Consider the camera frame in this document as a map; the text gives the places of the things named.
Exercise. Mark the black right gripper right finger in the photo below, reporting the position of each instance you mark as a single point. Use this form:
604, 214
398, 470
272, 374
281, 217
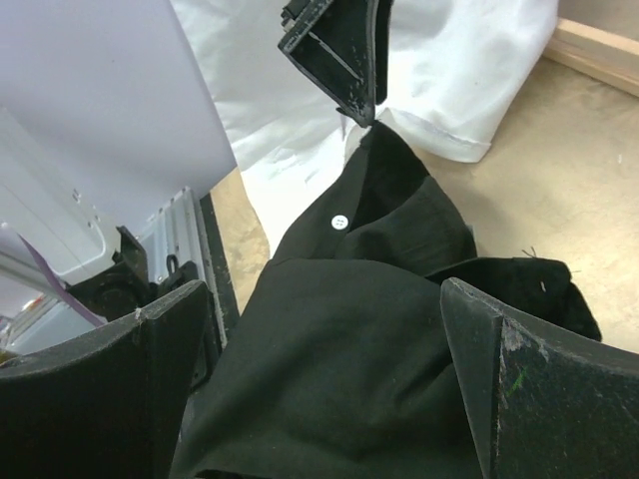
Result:
541, 401

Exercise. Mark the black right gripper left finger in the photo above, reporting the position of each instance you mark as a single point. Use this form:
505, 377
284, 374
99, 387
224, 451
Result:
108, 403

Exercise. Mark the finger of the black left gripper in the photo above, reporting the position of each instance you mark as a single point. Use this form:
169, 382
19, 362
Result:
330, 42
381, 48

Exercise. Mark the black button shirt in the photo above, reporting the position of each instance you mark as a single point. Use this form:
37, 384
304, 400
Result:
339, 366

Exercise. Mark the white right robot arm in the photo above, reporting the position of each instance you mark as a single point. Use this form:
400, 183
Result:
60, 249

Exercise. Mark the white hanging shirt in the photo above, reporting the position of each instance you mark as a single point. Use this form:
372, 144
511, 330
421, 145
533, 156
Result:
454, 69

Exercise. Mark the wooden clothes rack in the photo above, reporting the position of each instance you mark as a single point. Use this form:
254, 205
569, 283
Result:
604, 56

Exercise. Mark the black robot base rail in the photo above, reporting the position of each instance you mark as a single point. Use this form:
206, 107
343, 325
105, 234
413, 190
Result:
181, 242

